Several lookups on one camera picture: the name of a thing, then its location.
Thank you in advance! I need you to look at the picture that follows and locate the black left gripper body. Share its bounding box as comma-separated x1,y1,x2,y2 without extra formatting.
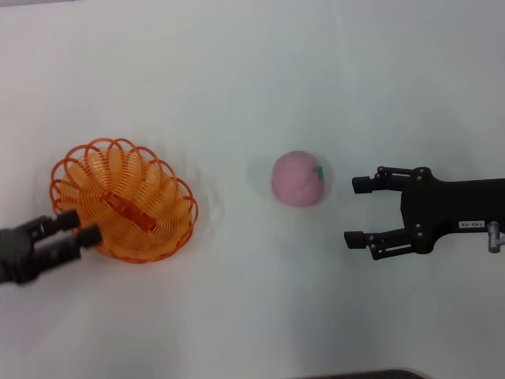
0,227,40,286

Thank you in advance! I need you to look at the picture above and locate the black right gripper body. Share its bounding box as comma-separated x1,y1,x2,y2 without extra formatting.
398,167,505,254

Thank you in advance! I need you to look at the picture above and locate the pink peach with green stem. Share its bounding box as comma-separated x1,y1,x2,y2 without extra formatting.
271,150,327,207

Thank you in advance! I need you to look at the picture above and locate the orange plastic wire basket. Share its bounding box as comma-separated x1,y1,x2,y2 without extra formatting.
50,137,199,265

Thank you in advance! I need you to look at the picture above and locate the dark rounded robot base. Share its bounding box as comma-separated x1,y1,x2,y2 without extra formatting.
299,369,430,379

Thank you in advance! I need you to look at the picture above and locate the small silver plug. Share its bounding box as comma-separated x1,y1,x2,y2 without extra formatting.
486,221,505,253

